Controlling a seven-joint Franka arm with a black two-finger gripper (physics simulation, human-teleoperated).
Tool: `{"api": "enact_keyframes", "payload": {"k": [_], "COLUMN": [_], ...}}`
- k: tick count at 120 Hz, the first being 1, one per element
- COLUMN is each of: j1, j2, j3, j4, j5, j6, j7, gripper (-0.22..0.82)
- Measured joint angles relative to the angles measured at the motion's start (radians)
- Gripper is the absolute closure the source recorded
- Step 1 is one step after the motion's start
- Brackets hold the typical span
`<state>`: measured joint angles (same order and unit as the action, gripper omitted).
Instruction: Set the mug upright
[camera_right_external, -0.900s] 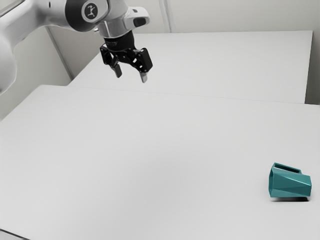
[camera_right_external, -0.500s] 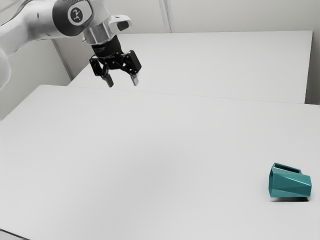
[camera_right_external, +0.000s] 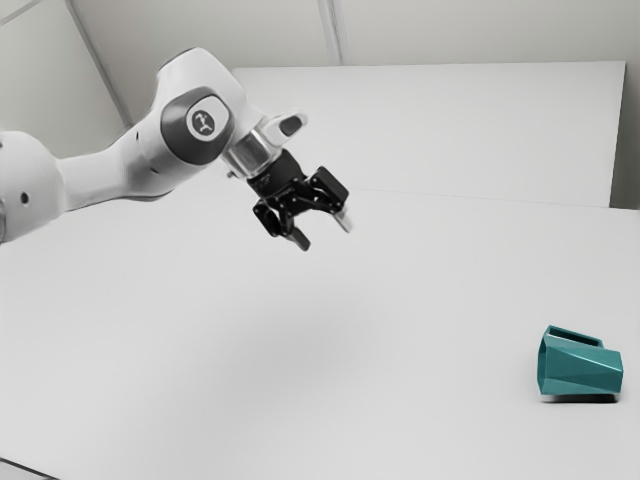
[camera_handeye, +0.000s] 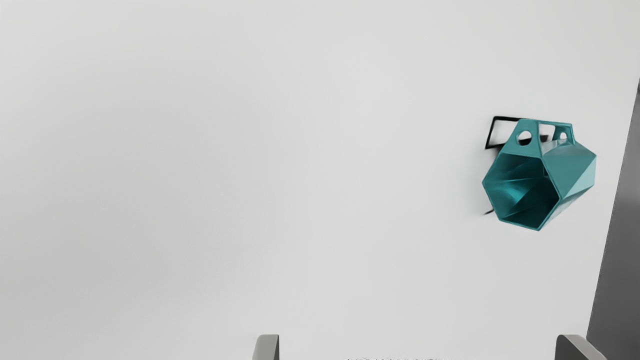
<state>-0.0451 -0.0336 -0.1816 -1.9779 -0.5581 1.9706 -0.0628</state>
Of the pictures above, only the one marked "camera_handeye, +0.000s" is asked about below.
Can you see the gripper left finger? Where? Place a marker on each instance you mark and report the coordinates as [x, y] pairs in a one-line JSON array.
[[266, 348]]

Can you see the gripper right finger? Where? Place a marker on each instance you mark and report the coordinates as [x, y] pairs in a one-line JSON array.
[[575, 349]]

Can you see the teal faceted mug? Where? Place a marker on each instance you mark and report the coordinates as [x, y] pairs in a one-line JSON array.
[[567, 167]]

